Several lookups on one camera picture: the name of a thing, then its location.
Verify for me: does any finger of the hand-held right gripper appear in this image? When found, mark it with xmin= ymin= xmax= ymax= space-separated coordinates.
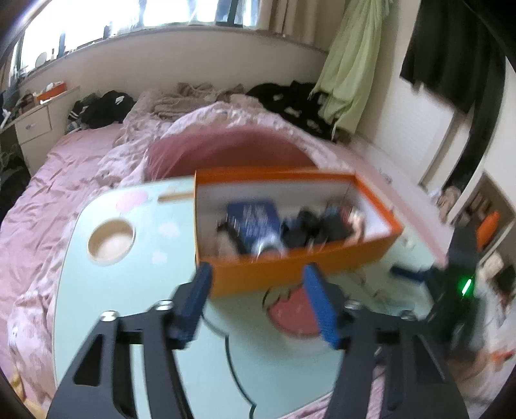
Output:
xmin=390 ymin=264 xmax=438 ymax=285

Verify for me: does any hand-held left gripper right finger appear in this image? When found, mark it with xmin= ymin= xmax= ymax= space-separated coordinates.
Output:
xmin=303 ymin=264 xmax=470 ymax=419

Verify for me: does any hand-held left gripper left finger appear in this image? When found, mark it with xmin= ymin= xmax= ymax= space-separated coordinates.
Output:
xmin=46 ymin=262 xmax=213 ymax=419

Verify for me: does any orange cardboard box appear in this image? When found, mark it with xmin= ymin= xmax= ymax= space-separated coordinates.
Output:
xmin=194 ymin=168 xmax=404 ymax=298

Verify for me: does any brown patterned item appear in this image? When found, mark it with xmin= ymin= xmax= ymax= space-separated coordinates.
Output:
xmin=342 ymin=205 xmax=367 ymax=242

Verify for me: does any black item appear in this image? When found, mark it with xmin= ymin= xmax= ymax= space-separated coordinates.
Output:
xmin=282 ymin=207 xmax=351 ymax=248

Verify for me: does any blue box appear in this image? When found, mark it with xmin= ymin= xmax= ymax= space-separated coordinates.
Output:
xmin=226 ymin=200 xmax=283 ymax=252

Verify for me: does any green cartoon desktop table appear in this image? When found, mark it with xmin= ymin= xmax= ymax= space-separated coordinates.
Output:
xmin=52 ymin=177 xmax=452 ymax=419

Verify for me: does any orange bottle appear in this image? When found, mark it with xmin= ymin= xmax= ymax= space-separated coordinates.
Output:
xmin=476 ymin=211 xmax=501 ymax=252

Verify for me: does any beige cloth heap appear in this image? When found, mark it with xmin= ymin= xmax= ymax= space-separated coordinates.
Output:
xmin=437 ymin=185 xmax=462 ymax=222

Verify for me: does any white shelf unit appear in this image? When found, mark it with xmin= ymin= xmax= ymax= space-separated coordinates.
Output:
xmin=445 ymin=169 xmax=516 ymax=267

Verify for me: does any white louvered door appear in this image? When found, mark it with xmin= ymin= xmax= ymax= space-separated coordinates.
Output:
xmin=373 ymin=76 xmax=460 ymax=188

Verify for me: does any dark pink cushion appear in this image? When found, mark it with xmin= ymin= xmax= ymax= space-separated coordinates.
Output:
xmin=145 ymin=127 xmax=319 ymax=182

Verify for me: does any beige clothes pile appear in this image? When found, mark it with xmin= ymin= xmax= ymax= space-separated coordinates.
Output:
xmin=151 ymin=83 xmax=246 ymax=117

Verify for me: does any green hanging cloth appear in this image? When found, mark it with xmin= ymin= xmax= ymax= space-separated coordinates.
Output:
xmin=312 ymin=0 xmax=383 ymax=138

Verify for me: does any black striped clothes pile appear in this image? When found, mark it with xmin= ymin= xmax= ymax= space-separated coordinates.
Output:
xmin=66 ymin=91 xmax=135 ymax=132

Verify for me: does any black hanging garment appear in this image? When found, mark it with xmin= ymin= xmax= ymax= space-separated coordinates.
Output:
xmin=399 ymin=0 xmax=509 ymax=190

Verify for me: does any white drawer cabinet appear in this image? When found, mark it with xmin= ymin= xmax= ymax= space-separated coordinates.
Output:
xmin=14 ymin=86 xmax=81 ymax=176

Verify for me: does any small orange box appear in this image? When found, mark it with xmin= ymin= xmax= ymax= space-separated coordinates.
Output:
xmin=34 ymin=81 xmax=68 ymax=103

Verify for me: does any beige curtain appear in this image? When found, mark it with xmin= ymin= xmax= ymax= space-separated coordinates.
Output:
xmin=258 ymin=0 xmax=327 ymax=47

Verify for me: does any window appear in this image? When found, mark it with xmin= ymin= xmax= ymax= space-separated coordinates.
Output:
xmin=8 ymin=0 xmax=267 ymax=81

